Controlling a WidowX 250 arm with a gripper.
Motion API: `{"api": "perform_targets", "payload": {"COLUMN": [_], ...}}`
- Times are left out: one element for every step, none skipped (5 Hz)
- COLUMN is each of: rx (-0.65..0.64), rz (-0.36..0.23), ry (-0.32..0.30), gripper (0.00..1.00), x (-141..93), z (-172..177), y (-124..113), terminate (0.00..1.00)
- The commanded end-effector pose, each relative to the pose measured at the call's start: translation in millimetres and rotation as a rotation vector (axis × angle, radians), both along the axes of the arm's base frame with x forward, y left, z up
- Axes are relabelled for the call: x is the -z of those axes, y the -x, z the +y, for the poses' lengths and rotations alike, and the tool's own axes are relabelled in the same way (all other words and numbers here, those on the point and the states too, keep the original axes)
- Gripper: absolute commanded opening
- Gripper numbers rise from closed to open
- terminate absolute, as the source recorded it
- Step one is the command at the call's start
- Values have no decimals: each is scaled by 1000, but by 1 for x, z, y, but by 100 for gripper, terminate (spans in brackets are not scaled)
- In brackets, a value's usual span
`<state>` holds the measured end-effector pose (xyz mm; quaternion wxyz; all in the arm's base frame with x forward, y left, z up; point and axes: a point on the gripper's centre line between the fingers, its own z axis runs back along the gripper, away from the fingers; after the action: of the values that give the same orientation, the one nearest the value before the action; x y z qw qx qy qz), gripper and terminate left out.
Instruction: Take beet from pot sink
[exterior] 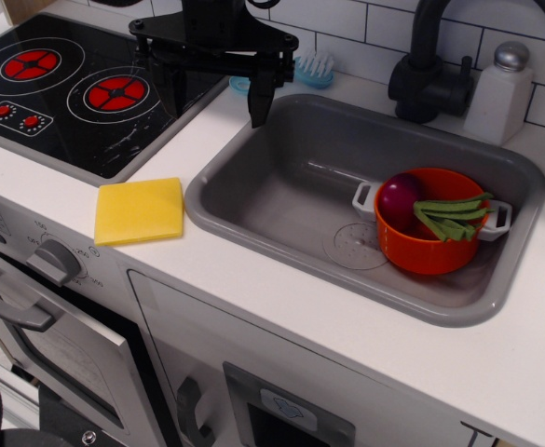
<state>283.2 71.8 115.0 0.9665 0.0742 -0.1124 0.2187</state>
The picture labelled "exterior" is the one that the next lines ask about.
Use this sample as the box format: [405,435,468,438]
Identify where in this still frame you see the grey plastic sink basin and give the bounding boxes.
[185,95,545,327]

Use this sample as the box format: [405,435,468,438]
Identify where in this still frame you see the grey oven door handle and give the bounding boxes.
[0,272,63,332]

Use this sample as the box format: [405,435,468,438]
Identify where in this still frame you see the orange toy pot grey handles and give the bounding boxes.
[352,168,512,275]

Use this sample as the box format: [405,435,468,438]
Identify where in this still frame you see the blue dish brush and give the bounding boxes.
[228,49,334,96]

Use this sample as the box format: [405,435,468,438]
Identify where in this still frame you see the grey cabinet door handle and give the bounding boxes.
[176,377,215,447]

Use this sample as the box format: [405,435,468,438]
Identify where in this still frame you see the black faucet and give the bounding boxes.
[388,0,545,124]

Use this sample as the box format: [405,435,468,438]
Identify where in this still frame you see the grey oven knob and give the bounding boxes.
[26,239,82,286]

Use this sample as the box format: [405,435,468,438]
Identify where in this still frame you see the purple toy beet with leaves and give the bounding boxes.
[376,173,493,242]

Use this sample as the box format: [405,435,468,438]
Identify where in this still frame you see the oven door with window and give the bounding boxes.
[0,239,170,447]

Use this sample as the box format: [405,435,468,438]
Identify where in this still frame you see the black toy stovetop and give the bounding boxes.
[0,14,226,185]

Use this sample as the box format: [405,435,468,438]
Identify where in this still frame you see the yellow sponge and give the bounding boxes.
[94,178,184,246]

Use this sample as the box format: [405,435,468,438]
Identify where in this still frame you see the white soap dispenser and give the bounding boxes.
[463,41,533,145]

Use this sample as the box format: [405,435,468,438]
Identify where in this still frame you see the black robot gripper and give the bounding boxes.
[129,1,299,129]

